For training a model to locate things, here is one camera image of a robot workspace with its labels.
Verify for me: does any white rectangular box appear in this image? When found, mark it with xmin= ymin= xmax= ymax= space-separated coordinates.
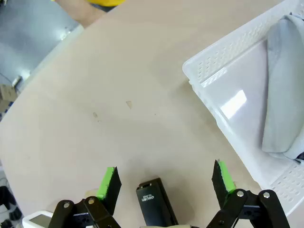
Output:
xmin=22 ymin=210 xmax=54 ymax=228

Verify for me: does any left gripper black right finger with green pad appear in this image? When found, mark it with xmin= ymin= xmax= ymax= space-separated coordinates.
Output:
xmin=206 ymin=159 xmax=292 ymax=228

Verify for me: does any cardboard box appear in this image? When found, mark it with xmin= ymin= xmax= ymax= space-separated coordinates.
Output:
xmin=0 ymin=84 xmax=18 ymax=112

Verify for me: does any person in yellow hoodie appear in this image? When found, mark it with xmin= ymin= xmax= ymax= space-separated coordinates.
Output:
xmin=85 ymin=0 xmax=126 ymax=7

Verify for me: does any black stapler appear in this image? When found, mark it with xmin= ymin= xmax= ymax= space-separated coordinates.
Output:
xmin=135 ymin=177 xmax=179 ymax=227

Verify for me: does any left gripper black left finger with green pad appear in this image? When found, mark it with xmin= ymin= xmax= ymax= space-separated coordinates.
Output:
xmin=48 ymin=166 xmax=122 ymax=228

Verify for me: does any person's right hand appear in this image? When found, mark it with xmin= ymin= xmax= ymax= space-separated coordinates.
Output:
xmin=54 ymin=0 xmax=118 ymax=27

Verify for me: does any white perforated plastic basket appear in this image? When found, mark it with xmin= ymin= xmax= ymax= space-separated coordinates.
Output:
xmin=182 ymin=0 xmax=304 ymax=217

